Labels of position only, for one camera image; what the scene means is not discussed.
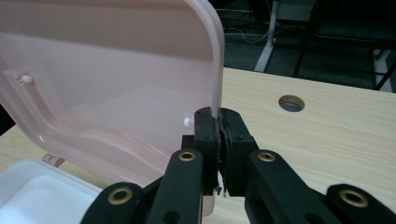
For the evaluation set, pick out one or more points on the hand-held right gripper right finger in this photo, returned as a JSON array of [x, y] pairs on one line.
[[267, 186]]

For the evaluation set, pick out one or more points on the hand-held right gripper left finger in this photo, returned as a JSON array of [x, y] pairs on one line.
[[183, 186]]

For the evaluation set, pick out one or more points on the pink storage box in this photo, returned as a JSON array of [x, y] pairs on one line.
[[109, 77]]

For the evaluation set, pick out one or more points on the white divided tray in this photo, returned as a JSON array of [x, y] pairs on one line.
[[40, 199]]

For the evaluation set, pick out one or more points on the black chair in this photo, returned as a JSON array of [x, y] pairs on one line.
[[306, 40]]

